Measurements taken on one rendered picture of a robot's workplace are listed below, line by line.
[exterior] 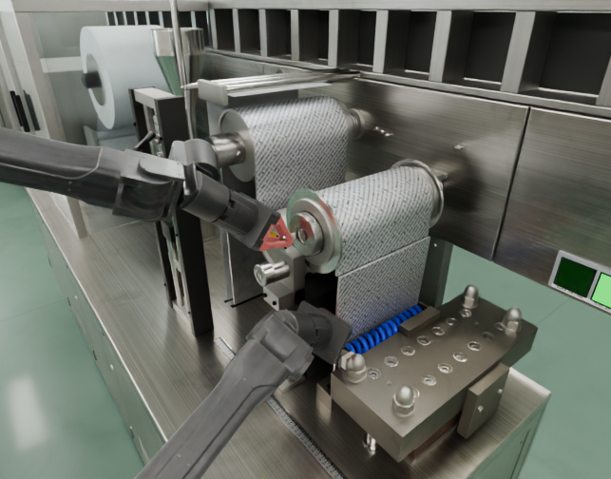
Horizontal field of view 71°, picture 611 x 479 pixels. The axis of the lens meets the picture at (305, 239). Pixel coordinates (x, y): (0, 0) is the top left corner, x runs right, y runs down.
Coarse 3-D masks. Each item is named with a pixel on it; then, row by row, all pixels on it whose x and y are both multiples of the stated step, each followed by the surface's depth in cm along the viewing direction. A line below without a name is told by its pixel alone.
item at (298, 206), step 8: (424, 176) 81; (432, 192) 81; (304, 200) 70; (432, 200) 81; (296, 208) 73; (304, 208) 71; (312, 208) 69; (320, 208) 68; (432, 208) 82; (320, 216) 68; (320, 224) 68; (328, 224) 67; (328, 232) 67; (328, 240) 68; (328, 248) 69; (312, 256) 73; (320, 256) 71; (328, 256) 69; (320, 264) 72
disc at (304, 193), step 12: (300, 192) 71; (312, 192) 69; (288, 204) 75; (324, 204) 67; (288, 216) 76; (288, 228) 78; (336, 228) 66; (336, 240) 67; (336, 252) 68; (312, 264) 75; (324, 264) 72; (336, 264) 69
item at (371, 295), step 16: (400, 256) 79; (416, 256) 83; (352, 272) 72; (368, 272) 74; (384, 272) 78; (400, 272) 81; (416, 272) 85; (352, 288) 74; (368, 288) 77; (384, 288) 80; (400, 288) 84; (416, 288) 88; (336, 304) 73; (352, 304) 76; (368, 304) 79; (384, 304) 83; (400, 304) 87; (416, 304) 91; (352, 320) 78; (368, 320) 81; (384, 320) 85; (352, 336) 80
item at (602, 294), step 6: (606, 276) 68; (600, 282) 69; (606, 282) 68; (600, 288) 69; (606, 288) 68; (594, 294) 70; (600, 294) 69; (606, 294) 68; (600, 300) 70; (606, 300) 69
